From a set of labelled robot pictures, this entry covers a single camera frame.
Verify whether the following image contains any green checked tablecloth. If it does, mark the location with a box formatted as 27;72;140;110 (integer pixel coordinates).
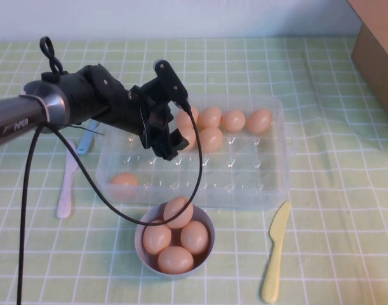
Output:
0;36;388;305

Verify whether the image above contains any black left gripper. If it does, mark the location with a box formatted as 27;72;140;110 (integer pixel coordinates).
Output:
95;90;190;161

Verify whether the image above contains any blue plastic fork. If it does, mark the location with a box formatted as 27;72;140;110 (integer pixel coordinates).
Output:
76;122;99;156

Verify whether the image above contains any pink plastic knife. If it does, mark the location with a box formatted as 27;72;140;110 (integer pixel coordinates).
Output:
56;140;79;219

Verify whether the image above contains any grey round bowl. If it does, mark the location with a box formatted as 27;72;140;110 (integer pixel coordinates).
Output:
135;201;216;280

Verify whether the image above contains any clear plastic egg box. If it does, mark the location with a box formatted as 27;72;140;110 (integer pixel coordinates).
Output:
95;94;293;212

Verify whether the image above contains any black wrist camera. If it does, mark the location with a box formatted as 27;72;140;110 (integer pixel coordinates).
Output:
130;59;191;112

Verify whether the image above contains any black twisted cable loop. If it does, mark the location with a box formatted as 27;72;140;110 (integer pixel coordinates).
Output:
39;36;64;76

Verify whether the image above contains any yellow plastic knife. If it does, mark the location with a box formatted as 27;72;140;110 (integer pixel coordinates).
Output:
260;201;292;304

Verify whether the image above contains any brown cardboard box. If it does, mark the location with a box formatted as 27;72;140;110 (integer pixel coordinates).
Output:
345;0;388;128

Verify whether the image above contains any brown egg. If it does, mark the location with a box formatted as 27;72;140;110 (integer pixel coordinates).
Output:
197;127;224;153
180;220;210;256
109;172;139;192
221;109;246;132
157;246;194;275
198;106;223;130
142;219;172;255
175;106;200;129
175;126;197;152
163;196;194;229
246;109;273;134

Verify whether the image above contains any black camera cable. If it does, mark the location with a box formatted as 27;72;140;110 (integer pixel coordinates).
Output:
17;101;203;305

